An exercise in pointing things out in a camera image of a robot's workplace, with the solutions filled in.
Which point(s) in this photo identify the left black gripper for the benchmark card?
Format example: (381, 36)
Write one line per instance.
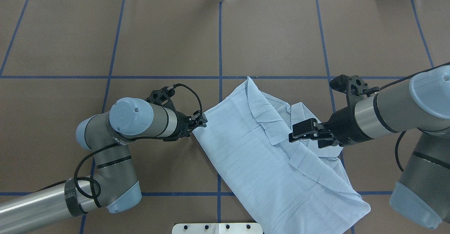
(182, 122)

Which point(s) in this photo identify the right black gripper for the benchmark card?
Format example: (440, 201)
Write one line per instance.
(343, 126)

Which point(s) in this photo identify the light blue button shirt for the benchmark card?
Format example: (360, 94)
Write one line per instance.
(288, 188)

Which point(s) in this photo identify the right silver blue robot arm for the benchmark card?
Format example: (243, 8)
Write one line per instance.
(419, 101)

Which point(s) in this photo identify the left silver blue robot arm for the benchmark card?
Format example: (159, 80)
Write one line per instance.
(106, 177)

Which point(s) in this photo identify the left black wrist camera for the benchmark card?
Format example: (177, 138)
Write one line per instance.
(162, 97)

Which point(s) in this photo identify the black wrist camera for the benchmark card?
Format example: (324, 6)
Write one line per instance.
(162, 97)
(354, 87)

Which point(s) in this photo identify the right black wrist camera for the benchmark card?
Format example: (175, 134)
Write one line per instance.
(354, 87)

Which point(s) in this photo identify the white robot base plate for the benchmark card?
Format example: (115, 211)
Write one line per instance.
(217, 228)

